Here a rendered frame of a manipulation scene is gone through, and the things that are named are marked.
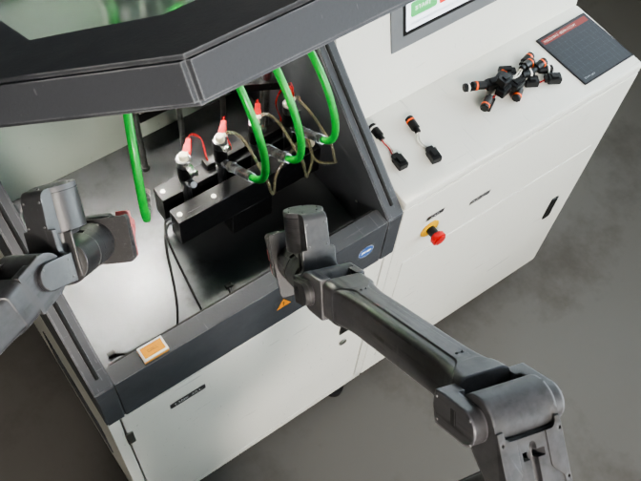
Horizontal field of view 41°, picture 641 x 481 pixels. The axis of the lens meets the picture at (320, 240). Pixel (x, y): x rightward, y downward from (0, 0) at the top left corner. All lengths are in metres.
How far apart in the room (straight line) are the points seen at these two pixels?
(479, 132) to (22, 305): 1.12
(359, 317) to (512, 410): 0.29
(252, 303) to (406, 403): 1.06
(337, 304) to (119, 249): 0.31
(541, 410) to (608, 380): 1.93
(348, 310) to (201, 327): 0.58
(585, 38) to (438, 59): 0.39
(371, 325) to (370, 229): 0.70
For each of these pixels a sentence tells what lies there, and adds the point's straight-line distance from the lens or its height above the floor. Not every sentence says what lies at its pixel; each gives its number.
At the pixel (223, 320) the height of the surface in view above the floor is 0.95.
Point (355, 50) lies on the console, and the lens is 1.72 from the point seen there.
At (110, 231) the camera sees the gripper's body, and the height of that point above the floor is 1.39.
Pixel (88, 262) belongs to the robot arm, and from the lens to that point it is 1.11.
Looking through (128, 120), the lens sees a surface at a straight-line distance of 1.34.
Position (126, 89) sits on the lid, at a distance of 0.63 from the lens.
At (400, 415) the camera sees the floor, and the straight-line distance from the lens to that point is 2.58.
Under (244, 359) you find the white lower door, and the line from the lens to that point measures 1.84.
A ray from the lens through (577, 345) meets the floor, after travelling 2.81.
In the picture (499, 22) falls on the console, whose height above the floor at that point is 1.05.
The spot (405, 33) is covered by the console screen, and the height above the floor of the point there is 1.14.
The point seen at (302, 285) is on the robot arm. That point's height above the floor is 1.40.
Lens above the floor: 2.41
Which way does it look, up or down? 59 degrees down
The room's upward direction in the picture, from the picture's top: 7 degrees clockwise
